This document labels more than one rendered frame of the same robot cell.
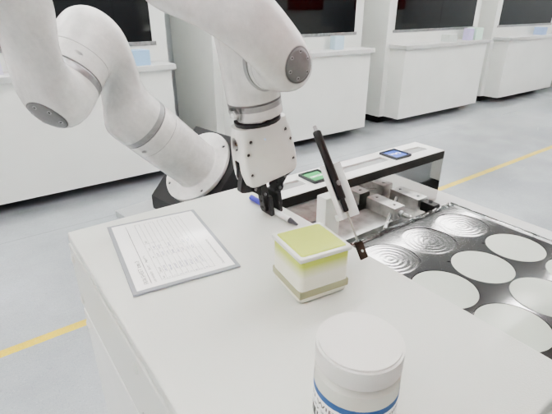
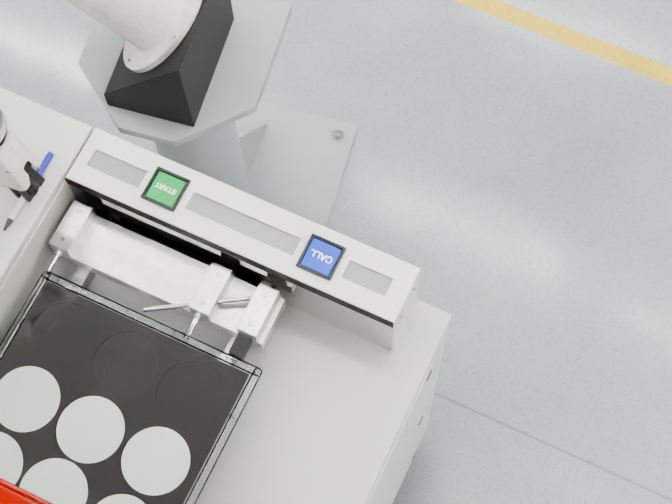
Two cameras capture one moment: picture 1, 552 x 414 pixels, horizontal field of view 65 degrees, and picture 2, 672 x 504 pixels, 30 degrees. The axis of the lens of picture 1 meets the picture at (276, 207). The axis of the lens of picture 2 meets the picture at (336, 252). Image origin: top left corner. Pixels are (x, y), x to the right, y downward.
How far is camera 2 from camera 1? 1.82 m
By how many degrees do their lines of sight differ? 57
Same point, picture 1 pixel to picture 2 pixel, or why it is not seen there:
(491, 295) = (32, 442)
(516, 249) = (149, 462)
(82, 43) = not seen: outside the picture
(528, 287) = (62, 476)
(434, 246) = (116, 373)
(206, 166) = (139, 43)
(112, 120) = not seen: outside the picture
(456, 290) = (27, 409)
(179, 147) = (92, 12)
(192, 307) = not seen: outside the picture
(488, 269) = (84, 435)
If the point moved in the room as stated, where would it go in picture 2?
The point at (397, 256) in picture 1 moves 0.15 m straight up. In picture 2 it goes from (72, 341) to (48, 309)
